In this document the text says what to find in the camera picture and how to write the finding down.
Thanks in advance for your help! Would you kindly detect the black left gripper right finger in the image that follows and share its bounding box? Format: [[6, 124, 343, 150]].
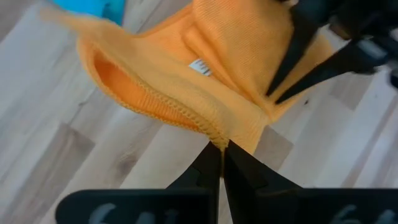
[[223, 139, 398, 224]]

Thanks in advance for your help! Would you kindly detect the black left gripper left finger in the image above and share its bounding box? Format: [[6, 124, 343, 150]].
[[55, 141, 223, 224]]

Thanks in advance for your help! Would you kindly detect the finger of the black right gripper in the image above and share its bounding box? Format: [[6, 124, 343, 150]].
[[266, 8, 322, 97], [275, 39, 390, 105]]

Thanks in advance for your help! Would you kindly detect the orange microfiber towel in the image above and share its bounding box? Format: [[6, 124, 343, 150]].
[[40, 0, 335, 155]]

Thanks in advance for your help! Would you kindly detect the blue microfiber towel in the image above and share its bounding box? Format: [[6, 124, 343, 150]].
[[52, 0, 127, 26]]

